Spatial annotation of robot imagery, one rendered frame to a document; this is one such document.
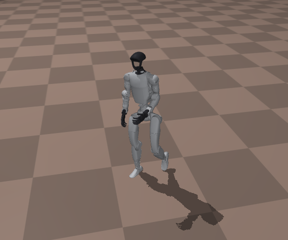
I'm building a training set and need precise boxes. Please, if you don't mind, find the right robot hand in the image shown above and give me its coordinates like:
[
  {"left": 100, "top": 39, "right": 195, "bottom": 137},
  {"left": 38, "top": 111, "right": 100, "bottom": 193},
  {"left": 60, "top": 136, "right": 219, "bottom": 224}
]
[{"left": 121, "top": 109, "right": 127, "bottom": 127}]

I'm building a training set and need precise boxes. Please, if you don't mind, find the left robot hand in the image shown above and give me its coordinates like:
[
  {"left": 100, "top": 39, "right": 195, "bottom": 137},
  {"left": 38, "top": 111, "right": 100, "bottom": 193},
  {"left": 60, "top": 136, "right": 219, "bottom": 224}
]
[{"left": 132, "top": 109, "right": 149, "bottom": 125}]

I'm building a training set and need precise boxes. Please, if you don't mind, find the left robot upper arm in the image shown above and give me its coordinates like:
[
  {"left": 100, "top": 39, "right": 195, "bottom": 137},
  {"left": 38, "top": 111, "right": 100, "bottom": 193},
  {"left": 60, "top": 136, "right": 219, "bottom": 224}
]
[{"left": 147, "top": 74, "right": 159, "bottom": 100}]

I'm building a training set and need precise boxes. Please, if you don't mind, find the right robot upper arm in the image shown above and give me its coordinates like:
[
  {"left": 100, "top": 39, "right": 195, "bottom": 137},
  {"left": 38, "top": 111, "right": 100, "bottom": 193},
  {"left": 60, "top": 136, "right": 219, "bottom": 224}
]
[{"left": 122, "top": 72, "right": 131, "bottom": 98}]

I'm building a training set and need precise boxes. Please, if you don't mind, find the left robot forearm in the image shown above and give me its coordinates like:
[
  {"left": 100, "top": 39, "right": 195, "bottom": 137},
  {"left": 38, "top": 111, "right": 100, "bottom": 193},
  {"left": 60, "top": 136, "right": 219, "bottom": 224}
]
[{"left": 144, "top": 95, "right": 160, "bottom": 116}]

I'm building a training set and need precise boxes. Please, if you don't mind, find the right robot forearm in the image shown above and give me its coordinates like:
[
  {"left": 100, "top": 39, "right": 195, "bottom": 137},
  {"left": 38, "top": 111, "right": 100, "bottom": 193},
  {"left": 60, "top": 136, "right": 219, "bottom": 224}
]
[{"left": 122, "top": 96, "right": 129, "bottom": 113}]

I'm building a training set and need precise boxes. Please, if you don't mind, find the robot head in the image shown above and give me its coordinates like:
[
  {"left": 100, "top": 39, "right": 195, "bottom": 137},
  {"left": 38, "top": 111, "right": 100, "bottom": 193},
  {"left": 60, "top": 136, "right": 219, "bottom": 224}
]
[{"left": 130, "top": 52, "right": 146, "bottom": 75}]

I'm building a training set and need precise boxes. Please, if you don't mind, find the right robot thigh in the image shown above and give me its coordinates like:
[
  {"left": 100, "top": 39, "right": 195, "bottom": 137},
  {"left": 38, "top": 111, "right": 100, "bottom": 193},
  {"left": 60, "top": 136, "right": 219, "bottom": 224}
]
[{"left": 128, "top": 112, "right": 142, "bottom": 150}]

